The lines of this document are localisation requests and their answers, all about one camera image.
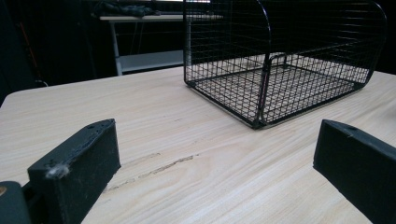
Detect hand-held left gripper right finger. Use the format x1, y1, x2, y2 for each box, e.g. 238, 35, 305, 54
312, 119, 396, 224

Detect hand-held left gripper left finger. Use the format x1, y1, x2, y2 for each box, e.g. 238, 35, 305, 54
27, 118, 122, 224

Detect dark cloth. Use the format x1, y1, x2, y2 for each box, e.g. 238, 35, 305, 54
92, 0, 162, 19

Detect black wire mesh rack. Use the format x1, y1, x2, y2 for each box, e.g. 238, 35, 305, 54
182, 0, 389, 131

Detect white metal frame table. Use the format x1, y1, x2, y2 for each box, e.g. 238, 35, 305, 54
98, 13, 224, 77

